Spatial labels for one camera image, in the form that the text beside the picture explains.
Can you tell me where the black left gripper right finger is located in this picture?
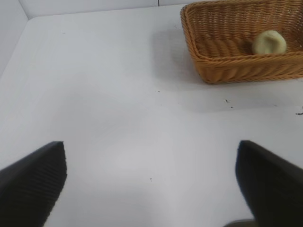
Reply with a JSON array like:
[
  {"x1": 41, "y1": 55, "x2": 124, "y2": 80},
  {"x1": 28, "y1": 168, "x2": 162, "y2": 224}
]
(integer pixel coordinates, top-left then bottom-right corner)
[{"x1": 234, "y1": 140, "x2": 303, "y2": 227}]

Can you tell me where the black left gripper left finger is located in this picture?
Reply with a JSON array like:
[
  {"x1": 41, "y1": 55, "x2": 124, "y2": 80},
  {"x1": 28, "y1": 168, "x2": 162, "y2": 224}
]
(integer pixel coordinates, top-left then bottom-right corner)
[{"x1": 0, "y1": 141, "x2": 68, "y2": 227}]

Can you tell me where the pale yellow egg yolk pastry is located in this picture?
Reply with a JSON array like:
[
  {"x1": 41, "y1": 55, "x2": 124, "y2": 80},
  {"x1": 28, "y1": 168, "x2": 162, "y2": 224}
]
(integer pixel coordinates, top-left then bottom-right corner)
[{"x1": 251, "y1": 30, "x2": 287, "y2": 55}]

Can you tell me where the brown woven wicker basket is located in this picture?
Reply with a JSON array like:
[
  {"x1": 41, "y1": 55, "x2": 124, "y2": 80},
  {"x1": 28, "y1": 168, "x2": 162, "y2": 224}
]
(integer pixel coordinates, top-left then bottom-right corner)
[{"x1": 180, "y1": 0, "x2": 303, "y2": 85}]

